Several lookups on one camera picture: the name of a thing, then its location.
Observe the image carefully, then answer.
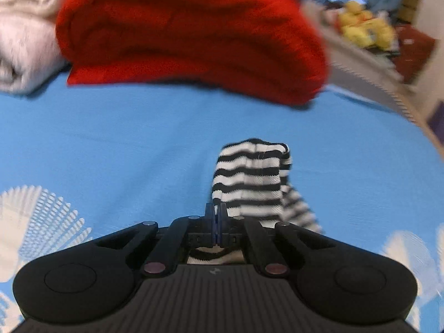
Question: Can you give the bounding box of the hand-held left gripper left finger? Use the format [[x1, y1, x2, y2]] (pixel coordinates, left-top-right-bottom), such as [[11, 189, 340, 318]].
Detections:
[[94, 203, 218, 279]]

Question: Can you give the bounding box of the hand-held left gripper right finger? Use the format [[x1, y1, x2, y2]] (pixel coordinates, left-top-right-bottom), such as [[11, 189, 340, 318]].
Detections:
[[217, 203, 336, 279]]

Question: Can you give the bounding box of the black white striped small garment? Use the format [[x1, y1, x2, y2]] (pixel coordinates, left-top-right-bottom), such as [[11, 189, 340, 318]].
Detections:
[[187, 139, 323, 265]]

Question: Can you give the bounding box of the blue white printed bedsheet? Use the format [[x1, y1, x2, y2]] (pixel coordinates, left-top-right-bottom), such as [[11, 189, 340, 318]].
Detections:
[[0, 71, 444, 333]]

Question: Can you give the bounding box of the red folded blanket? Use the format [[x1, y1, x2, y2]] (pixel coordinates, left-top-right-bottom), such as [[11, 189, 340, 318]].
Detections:
[[55, 0, 331, 107]]

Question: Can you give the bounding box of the grey mattress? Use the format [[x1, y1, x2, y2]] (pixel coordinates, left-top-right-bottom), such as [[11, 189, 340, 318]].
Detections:
[[304, 3, 418, 123]]

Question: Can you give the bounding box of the purple box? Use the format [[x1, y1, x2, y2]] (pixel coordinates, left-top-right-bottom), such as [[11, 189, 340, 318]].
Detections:
[[426, 100, 444, 143]]

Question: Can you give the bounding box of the yellow plush toy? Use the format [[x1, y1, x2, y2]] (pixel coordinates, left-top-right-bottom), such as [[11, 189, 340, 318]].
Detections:
[[336, 1, 397, 48]]

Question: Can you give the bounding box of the dark red bag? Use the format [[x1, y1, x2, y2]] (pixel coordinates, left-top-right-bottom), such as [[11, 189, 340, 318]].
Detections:
[[391, 25, 437, 84]]

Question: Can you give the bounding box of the white folded blanket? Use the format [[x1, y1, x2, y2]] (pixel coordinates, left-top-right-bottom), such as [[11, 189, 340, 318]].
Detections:
[[0, 0, 89, 95]]

